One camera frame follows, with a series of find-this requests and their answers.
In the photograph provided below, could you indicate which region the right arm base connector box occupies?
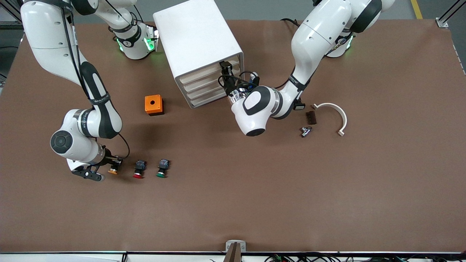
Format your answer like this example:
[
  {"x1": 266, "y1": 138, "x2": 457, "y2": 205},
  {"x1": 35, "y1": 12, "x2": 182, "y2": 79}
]
[{"x1": 145, "y1": 23, "x2": 160, "y2": 51}]

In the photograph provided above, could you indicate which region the red push button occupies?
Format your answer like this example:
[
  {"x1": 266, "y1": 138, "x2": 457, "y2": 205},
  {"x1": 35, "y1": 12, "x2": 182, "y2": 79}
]
[{"x1": 133, "y1": 159, "x2": 147, "y2": 179}]

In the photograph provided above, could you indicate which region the green push button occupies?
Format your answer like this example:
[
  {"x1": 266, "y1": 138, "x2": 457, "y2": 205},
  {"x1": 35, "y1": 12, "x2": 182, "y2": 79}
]
[{"x1": 156, "y1": 159, "x2": 171, "y2": 178}]

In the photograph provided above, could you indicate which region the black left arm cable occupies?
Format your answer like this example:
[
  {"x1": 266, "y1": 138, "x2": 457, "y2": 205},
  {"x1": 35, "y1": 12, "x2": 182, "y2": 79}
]
[{"x1": 233, "y1": 70, "x2": 262, "y2": 91}]

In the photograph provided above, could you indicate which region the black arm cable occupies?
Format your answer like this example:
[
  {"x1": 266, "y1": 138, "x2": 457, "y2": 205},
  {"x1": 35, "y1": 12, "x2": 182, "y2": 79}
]
[
  {"x1": 60, "y1": 5, "x2": 131, "y2": 161},
  {"x1": 233, "y1": 70, "x2": 262, "y2": 91}
]

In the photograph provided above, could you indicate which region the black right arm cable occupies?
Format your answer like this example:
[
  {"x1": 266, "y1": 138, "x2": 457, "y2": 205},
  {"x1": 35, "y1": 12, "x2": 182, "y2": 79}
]
[{"x1": 60, "y1": 5, "x2": 131, "y2": 161}]

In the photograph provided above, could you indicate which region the orange button enclosure box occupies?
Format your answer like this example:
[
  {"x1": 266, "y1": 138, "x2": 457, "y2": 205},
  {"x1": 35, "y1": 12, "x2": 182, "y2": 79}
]
[{"x1": 145, "y1": 95, "x2": 165, "y2": 116}]

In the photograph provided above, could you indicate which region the white curved plastic bracket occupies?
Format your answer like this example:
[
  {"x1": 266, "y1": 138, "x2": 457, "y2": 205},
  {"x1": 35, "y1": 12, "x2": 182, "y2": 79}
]
[{"x1": 312, "y1": 103, "x2": 348, "y2": 137}]

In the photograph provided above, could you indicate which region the grey metal bracket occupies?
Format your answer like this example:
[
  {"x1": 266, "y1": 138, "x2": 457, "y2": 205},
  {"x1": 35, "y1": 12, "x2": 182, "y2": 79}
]
[{"x1": 225, "y1": 240, "x2": 246, "y2": 253}]

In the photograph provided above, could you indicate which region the aluminium frame profile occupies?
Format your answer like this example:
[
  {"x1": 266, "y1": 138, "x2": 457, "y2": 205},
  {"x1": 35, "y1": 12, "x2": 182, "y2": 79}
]
[{"x1": 0, "y1": 0, "x2": 24, "y2": 29}]

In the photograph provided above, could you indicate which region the black cable bundle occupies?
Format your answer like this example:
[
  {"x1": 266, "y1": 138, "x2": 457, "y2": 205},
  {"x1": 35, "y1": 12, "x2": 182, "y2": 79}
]
[{"x1": 265, "y1": 253, "x2": 466, "y2": 262}]

